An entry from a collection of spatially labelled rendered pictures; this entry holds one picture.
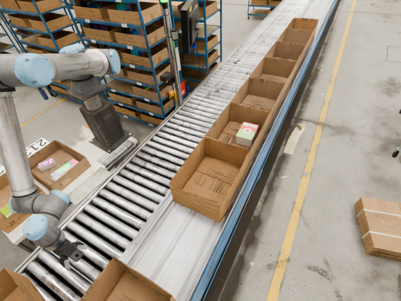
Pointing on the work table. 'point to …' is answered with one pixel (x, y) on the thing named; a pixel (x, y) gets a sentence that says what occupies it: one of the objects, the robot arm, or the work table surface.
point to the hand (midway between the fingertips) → (79, 258)
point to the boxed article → (47, 164)
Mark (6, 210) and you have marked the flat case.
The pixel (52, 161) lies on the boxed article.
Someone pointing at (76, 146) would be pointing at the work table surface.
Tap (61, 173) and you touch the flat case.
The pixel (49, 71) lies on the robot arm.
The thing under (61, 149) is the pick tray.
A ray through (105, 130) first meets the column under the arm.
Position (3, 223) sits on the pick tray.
